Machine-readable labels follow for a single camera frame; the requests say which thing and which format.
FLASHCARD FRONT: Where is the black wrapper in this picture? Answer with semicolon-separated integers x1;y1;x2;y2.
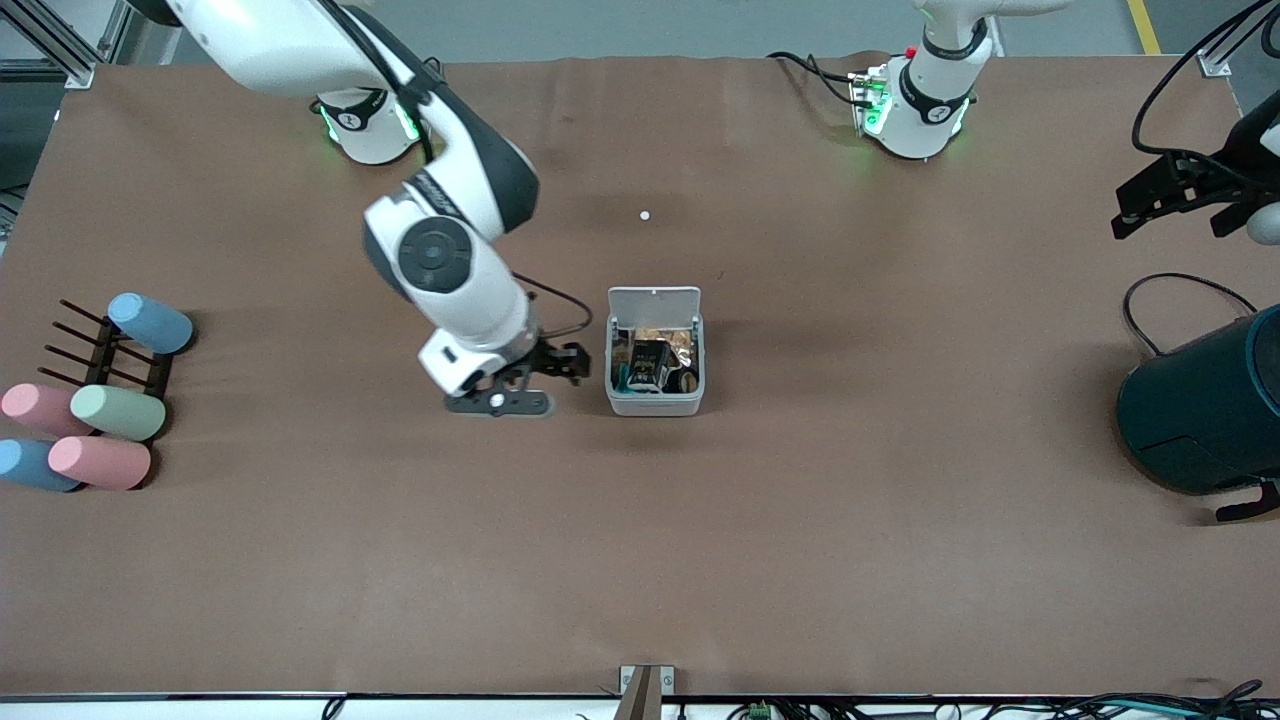
625;339;672;392

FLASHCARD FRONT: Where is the white square lidded bin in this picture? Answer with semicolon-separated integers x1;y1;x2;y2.
604;286;707;418

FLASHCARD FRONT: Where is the gold foil trash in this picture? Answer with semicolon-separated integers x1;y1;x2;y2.
638;324;698;369

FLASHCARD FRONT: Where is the dark teal round appliance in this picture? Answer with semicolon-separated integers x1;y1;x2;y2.
1116;305;1280;524

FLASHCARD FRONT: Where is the brown table mat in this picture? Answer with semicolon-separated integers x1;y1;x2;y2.
0;55;1280;697

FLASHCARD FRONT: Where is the blue plastic cup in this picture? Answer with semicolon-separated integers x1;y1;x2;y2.
0;438;81;494
107;292;195;355

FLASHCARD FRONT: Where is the green plastic cup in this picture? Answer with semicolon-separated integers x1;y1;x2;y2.
70;385;167;442

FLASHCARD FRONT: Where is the black cup rack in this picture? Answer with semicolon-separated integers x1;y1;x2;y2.
42;298;174;403

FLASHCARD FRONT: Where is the pink plastic cup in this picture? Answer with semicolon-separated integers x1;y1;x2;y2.
0;384;96;438
48;436;152;491

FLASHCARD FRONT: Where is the black appliance cable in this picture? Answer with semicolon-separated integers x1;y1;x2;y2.
1122;272;1259;357

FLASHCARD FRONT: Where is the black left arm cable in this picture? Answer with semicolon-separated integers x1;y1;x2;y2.
1132;0;1280;169

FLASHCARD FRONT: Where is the aluminium frame post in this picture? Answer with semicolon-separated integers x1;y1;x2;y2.
0;0;136;89
1195;0;1280;79

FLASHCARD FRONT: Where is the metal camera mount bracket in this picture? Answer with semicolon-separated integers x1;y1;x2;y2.
618;665;676;720

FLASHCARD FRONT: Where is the black left base cable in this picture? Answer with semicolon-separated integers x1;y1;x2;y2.
766;50;873;107

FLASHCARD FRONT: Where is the black cable bundle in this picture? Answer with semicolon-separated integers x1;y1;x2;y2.
680;680;1280;720

